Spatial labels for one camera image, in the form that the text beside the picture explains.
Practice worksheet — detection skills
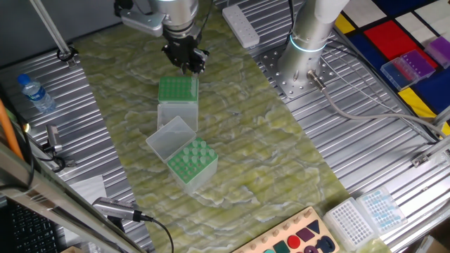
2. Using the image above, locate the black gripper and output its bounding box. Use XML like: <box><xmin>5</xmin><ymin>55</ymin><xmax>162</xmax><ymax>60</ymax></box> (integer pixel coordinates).
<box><xmin>161</xmin><ymin>31</ymin><xmax>210</xmax><ymax>75</ymax></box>

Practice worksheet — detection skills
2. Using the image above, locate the clear tip box green rack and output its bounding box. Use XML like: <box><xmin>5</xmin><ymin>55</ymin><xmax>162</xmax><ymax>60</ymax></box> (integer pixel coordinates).
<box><xmin>157</xmin><ymin>76</ymin><xmax>200</xmax><ymax>133</ymax></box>
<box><xmin>146</xmin><ymin>115</ymin><xmax>219</xmax><ymax>195</ymax></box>

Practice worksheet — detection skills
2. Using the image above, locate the white power strip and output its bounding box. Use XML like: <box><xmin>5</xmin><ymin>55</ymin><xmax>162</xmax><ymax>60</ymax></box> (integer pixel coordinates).
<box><xmin>221</xmin><ymin>4</ymin><xmax>261</xmax><ymax>49</ymax></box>

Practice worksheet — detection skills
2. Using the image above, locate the green marble patterned mat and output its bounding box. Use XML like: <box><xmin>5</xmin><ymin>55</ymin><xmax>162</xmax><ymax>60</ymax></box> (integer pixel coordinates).
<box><xmin>73</xmin><ymin>6</ymin><xmax>393</xmax><ymax>253</ymax></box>

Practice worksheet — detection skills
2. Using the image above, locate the thin silver rod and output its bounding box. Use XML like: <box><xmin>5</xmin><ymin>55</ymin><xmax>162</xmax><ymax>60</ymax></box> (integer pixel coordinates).
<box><xmin>30</xmin><ymin>0</ymin><xmax>78</xmax><ymax>67</ymax></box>

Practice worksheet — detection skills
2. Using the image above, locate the clear water bottle blue cap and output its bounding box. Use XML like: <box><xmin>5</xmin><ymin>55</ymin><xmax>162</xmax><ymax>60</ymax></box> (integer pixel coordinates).
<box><xmin>17</xmin><ymin>73</ymin><xmax>57</xmax><ymax>114</ymax></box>

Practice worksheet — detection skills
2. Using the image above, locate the white paper sheet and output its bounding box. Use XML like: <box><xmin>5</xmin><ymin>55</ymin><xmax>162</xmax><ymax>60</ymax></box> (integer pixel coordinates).
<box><xmin>68</xmin><ymin>174</ymin><xmax>108</xmax><ymax>207</ymax></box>

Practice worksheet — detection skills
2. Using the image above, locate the orange pipe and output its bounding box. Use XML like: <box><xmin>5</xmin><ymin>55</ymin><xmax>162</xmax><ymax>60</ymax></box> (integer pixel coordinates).
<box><xmin>0</xmin><ymin>98</ymin><xmax>24</xmax><ymax>161</ymax></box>

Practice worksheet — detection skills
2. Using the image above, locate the colour block floor mat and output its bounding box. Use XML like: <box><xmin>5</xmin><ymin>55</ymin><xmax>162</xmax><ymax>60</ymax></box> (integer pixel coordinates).
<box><xmin>333</xmin><ymin>0</ymin><xmax>450</xmax><ymax>136</ymax></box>

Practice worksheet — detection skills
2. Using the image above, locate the wooden shape puzzle board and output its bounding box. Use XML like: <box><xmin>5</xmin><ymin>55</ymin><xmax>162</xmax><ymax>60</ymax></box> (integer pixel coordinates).
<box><xmin>230</xmin><ymin>206</ymin><xmax>341</xmax><ymax>253</ymax></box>

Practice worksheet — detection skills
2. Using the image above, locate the green puzzle piece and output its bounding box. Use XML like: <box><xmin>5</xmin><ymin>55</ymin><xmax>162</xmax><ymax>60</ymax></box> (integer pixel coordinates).
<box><xmin>273</xmin><ymin>240</ymin><xmax>291</xmax><ymax>253</ymax></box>

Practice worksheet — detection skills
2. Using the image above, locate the purple square puzzle piece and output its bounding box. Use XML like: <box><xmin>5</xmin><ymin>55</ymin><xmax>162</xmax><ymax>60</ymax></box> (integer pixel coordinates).
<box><xmin>295</xmin><ymin>227</ymin><xmax>316</xmax><ymax>243</ymax></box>

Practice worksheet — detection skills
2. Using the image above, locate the white rack tip box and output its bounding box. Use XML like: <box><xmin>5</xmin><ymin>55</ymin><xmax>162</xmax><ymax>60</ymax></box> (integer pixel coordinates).
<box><xmin>322</xmin><ymin>196</ymin><xmax>378</xmax><ymax>251</ymax></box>

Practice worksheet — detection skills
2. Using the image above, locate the purple rack tip box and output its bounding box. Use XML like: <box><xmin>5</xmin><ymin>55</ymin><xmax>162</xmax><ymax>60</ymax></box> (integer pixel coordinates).
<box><xmin>380</xmin><ymin>48</ymin><xmax>437</xmax><ymax>91</ymax></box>
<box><xmin>424</xmin><ymin>36</ymin><xmax>450</xmax><ymax>70</ymax></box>

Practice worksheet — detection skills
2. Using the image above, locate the black keyboard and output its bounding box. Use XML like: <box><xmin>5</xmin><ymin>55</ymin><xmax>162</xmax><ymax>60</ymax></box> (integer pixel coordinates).
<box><xmin>5</xmin><ymin>202</ymin><xmax>59</xmax><ymax>253</ymax></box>

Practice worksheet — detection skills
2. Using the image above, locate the blue rack tip box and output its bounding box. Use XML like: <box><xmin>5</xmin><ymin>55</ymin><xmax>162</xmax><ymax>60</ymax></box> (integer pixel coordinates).
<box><xmin>356</xmin><ymin>185</ymin><xmax>409</xmax><ymax>235</ymax></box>

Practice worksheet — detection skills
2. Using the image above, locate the cardboard carton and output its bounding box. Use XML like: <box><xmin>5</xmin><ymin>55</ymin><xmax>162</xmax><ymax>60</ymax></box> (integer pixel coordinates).
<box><xmin>416</xmin><ymin>234</ymin><xmax>450</xmax><ymax>253</ymax></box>

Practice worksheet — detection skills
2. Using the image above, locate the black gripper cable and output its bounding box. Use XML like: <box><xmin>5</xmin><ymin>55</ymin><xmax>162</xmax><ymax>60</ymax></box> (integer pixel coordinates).
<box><xmin>198</xmin><ymin>0</ymin><xmax>215</xmax><ymax>32</ymax></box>

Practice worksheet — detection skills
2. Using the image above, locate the silver camera mount bracket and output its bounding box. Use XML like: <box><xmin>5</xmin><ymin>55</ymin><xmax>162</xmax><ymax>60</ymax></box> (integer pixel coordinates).
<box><xmin>119</xmin><ymin>8</ymin><xmax>166</xmax><ymax>38</ymax></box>

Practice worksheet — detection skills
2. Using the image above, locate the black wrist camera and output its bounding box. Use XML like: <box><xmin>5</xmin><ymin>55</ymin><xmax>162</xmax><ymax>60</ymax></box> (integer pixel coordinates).
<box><xmin>112</xmin><ymin>0</ymin><xmax>135</xmax><ymax>17</ymax></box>

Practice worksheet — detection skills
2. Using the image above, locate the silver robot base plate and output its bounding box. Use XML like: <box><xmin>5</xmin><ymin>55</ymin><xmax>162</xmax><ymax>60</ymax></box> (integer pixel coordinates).
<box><xmin>258</xmin><ymin>44</ymin><xmax>338</xmax><ymax>101</ymax></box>

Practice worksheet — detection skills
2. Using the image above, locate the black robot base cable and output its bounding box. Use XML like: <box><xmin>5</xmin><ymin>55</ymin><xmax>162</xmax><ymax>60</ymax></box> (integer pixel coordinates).
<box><xmin>285</xmin><ymin>0</ymin><xmax>300</xmax><ymax>39</ymax></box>

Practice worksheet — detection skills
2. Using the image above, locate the grey cable metal connector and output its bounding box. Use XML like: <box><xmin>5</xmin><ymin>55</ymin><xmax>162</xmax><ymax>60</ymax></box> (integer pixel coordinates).
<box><xmin>306</xmin><ymin>69</ymin><xmax>447</xmax><ymax>140</ymax></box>

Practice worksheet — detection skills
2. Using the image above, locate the silver depth camera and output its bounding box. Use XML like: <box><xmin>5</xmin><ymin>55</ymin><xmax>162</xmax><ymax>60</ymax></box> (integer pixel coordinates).
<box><xmin>91</xmin><ymin>196</ymin><xmax>154</xmax><ymax>223</ymax></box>

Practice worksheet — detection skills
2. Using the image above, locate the black camera cable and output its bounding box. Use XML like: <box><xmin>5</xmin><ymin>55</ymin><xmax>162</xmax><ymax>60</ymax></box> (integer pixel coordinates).
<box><xmin>140</xmin><ymin>214</ymin><xmax>176</xmax><ymax>253</ymax></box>

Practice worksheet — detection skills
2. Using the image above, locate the aluminium frame beam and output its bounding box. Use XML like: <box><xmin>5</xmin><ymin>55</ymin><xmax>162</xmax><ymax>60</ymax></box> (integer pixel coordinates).
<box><xmin>0</xmin><ymin>140</ymin><xmax>145</xmax><ymax>253</ymax></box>

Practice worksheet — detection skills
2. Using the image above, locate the blue ring puzzle piece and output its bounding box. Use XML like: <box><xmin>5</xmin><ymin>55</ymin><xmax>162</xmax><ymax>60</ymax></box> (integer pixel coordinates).
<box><xmin>314</xmin><ymin>235</ymin><xmax>337</xmax><ymax>253</ymax></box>

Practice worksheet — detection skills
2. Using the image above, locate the aluminium profile rail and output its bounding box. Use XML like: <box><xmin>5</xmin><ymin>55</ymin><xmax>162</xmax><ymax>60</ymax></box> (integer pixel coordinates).
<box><xmin>411</xmin><ymin>105</ymin><xmax>450</xmax><ymax>169</ymax></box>

